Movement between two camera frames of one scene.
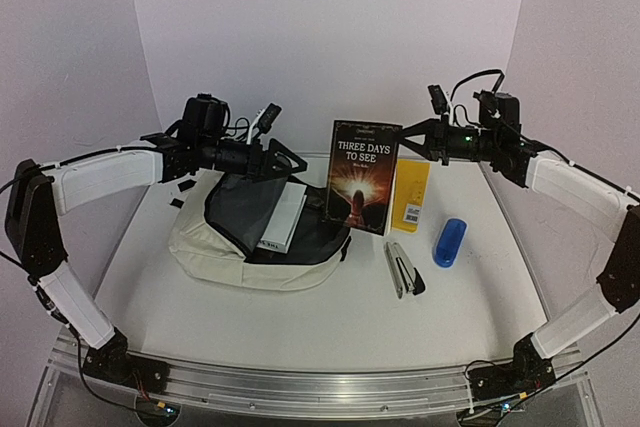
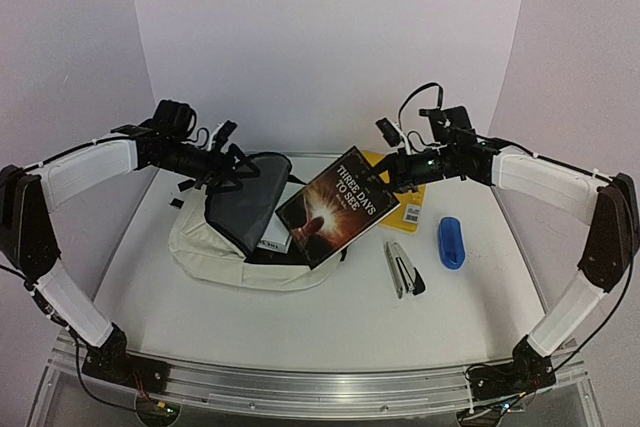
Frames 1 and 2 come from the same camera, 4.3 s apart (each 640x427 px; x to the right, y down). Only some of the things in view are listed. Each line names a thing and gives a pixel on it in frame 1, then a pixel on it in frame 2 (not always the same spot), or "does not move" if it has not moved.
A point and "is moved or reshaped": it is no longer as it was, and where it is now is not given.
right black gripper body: x=441 y=136 to x=395 y=172
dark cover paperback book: x=360 y=177 is moved or reshaped
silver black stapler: x=406 y=278 does not move
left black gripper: x=257 y=165 to x=216 y=172
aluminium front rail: x=317 y=394 does not move
